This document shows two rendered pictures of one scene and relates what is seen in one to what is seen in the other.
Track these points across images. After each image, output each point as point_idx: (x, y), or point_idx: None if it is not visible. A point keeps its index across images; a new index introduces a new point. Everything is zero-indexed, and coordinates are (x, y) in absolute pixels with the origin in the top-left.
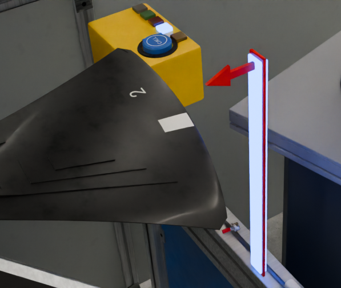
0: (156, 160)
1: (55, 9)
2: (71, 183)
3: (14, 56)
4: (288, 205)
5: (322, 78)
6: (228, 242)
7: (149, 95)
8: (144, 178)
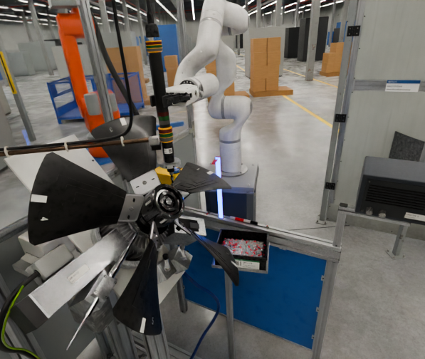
0: (213, 179)
1: (117, 181)
2: (202, 184)
3: None
4: (211, 211)
5: None
6: (209, 216)
7: (201, 169)
8: (213, 181)
